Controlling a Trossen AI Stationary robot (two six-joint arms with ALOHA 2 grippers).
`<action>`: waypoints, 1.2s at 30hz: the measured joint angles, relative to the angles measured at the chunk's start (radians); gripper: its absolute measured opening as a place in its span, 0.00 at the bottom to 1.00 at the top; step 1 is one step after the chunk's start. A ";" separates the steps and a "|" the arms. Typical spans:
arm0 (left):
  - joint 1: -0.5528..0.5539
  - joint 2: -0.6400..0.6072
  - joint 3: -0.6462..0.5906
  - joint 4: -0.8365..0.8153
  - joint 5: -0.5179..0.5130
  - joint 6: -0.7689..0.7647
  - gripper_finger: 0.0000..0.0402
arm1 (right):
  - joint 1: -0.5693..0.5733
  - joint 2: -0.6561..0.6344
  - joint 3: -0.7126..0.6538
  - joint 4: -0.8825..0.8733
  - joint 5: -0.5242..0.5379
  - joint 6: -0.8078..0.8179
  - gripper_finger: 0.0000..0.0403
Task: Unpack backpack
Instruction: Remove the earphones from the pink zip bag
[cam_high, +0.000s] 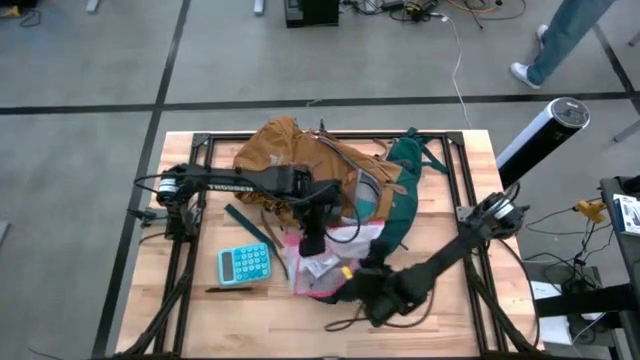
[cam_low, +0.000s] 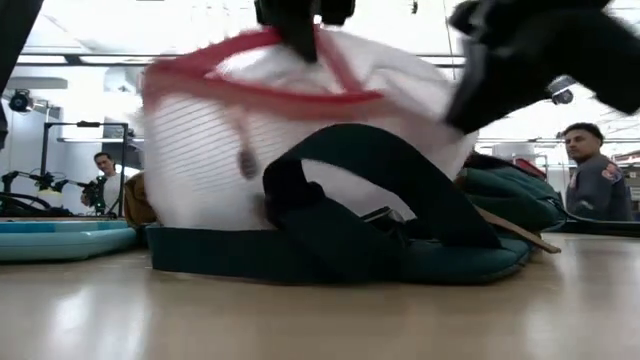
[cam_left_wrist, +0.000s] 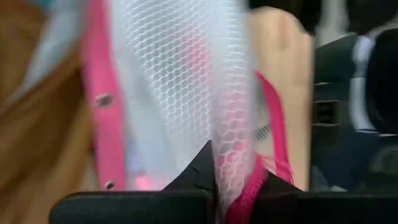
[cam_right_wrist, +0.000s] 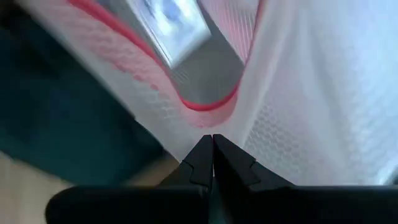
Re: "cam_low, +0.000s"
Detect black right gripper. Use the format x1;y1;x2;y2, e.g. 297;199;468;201
444;0;640;135

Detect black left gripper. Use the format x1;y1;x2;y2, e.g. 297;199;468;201
253;0;357;65

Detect white mesh pouch pink trim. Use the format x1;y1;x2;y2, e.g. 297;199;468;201
139;25;480;232

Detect tan and green backpack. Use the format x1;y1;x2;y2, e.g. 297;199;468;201
122;122;569;287

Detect person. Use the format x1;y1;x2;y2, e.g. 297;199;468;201
561;121;634;223
79;151;127;217

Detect thin hanging cable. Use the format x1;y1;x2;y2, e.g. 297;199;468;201
441;0;457;69

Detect black metal stand frame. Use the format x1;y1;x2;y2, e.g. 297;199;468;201
39;120;131;217

